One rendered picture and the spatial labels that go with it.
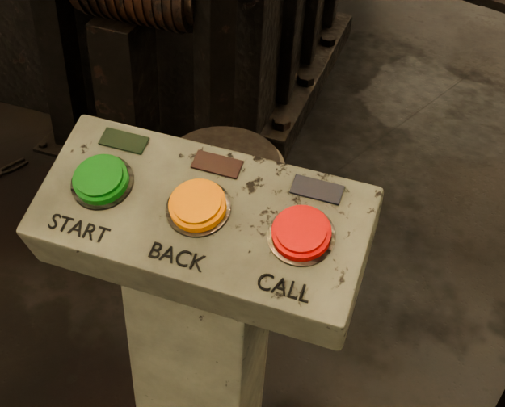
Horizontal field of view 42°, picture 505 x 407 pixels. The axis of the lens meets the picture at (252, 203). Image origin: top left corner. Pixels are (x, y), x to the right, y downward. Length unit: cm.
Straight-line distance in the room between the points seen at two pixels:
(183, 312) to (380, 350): 70
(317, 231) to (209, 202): 8
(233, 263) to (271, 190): 6
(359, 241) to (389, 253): 87
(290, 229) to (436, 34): 174
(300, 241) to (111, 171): 15
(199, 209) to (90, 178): 8
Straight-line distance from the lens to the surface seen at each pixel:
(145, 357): 56
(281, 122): 147
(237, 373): 53
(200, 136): 67
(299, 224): 44
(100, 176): 48
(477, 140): 169
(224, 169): 48
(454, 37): 215
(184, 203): 46
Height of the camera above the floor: 91
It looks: 41 degrees down
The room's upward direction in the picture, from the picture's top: 4 degrees clockwise
